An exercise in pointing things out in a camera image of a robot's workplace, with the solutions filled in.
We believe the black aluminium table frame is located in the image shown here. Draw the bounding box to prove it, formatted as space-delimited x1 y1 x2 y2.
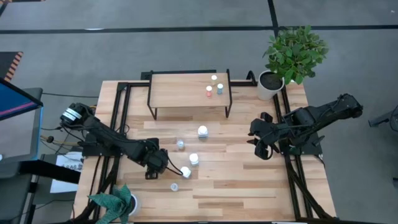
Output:
73 70 338 224

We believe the white paper sheet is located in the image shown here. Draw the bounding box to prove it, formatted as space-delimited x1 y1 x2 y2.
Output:
49 151 85 194

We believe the wooden shelf black metal frame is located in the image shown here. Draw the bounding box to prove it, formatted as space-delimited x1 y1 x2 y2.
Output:
146 68 233 121

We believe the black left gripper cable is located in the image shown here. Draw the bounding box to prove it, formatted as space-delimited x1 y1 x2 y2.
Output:
165 154 185 176

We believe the black chair base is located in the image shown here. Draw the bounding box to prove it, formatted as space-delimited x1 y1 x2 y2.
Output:
368 105 398 131

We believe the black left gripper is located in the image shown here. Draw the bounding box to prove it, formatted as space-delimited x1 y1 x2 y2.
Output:
138 138 170 180

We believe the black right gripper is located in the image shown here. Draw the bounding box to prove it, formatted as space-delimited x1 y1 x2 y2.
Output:
246 111 282 161

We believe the black orange striped mat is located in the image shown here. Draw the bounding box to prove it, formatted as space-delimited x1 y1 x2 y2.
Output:
0 51 24 83

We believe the yellow cable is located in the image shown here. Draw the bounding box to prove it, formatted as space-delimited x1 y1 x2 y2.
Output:
40 134 82 147

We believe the teal plant in white pot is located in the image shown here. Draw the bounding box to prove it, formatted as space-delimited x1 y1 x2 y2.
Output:
87 183 141 224

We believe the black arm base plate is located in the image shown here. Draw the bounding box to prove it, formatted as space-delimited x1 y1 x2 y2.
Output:
81 133 127 157
277 131 324 156

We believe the black stand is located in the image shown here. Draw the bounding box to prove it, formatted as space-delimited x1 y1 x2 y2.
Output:
0 158 81 224

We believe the computer monitor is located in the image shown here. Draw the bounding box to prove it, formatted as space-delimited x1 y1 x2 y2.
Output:
0 77 44 162

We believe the green plant in white pot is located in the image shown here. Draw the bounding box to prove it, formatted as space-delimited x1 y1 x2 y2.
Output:
256 24 330 101

